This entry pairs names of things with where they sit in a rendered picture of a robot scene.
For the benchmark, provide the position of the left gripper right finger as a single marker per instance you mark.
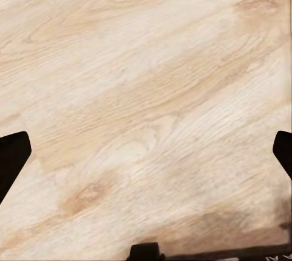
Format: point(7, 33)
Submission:
point(282, 150)

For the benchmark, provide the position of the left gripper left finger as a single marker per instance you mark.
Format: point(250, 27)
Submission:
point(15, 150)

